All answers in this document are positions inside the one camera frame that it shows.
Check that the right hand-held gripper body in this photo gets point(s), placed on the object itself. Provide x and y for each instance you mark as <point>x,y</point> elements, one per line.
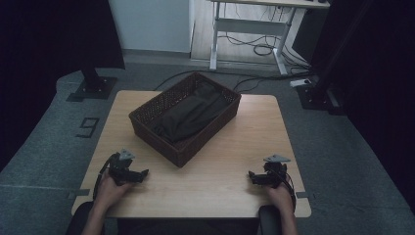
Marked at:
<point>275,171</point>

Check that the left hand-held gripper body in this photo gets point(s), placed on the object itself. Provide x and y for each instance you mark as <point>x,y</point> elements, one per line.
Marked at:
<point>120,168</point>

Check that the brown woven basket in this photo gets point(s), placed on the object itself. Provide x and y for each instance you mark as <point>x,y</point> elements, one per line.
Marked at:
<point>156,151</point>

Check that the dark pants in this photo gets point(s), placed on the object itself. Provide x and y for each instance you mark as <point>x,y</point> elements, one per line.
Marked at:
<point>192,114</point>

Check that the person's right hand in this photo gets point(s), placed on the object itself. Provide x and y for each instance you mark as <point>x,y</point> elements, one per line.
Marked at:
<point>280,197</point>

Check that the person's left hand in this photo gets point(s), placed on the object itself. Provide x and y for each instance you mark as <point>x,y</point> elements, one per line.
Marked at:
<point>111,194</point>

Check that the grey floor tape strip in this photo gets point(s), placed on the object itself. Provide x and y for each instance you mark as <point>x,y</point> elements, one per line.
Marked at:
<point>305,195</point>
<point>78,193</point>

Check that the black chair armrest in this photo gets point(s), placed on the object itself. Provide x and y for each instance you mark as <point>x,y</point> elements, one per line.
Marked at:
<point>75,222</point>
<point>268,222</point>

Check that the black tape floor mark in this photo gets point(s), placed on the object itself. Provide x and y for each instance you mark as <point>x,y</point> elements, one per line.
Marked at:
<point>88,119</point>

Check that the person's lap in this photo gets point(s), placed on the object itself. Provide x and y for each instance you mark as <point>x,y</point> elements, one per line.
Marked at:
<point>189,227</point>

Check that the black stand base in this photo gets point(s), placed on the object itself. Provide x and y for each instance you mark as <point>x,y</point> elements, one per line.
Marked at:
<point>94,88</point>
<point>314,98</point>

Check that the white power strip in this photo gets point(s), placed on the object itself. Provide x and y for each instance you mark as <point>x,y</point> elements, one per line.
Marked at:
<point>300,83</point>

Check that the black curtain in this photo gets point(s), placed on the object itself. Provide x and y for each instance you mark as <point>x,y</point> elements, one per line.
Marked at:
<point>49,49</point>
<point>375,65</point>

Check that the black computer tower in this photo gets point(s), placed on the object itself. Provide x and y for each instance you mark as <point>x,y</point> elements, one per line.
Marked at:
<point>306,36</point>

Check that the white metal desk frame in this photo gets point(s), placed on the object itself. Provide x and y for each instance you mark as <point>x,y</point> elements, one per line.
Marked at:
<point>251,26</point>

